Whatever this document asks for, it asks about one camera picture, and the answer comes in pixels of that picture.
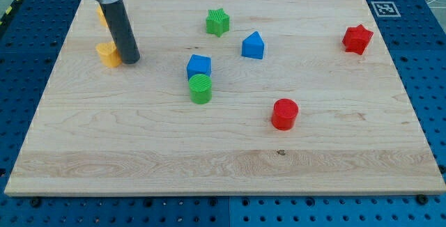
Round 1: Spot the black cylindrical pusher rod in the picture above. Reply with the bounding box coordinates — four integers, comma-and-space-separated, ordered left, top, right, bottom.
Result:
100, 0, 140, 64

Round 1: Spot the yellow heart block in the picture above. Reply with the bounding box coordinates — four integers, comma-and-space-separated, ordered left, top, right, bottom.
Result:
95, 41, 122, 68

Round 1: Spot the yellow hexagon block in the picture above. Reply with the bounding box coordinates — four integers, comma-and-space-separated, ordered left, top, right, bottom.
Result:
96, 6, 108, 28

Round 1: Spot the blue cube block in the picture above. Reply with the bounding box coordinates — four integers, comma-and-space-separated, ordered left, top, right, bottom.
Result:
186, 54, 212, 79

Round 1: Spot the green star block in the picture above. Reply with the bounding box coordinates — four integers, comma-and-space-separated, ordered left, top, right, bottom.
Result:
206, 8, 230, 37

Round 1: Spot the green cylinder block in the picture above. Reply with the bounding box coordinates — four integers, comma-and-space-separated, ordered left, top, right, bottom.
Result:
189, 74, 212, 104

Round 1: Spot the blue triangle block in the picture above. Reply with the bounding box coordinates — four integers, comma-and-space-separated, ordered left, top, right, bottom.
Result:
241, 31, 265, 59

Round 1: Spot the light wooden board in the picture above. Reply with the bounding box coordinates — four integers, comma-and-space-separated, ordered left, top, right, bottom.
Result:
5, 0, 445, 196

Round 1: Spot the red cylinder block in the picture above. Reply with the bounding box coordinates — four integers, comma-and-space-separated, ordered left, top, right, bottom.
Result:
271, 98, 299, 131

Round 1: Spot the red star block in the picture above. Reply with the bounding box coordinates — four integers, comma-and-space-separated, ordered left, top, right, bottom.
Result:
342, 24, 374, 55

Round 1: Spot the white fiducial marker tag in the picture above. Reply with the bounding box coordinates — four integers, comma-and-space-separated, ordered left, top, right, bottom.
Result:
371, 1, 401, 17

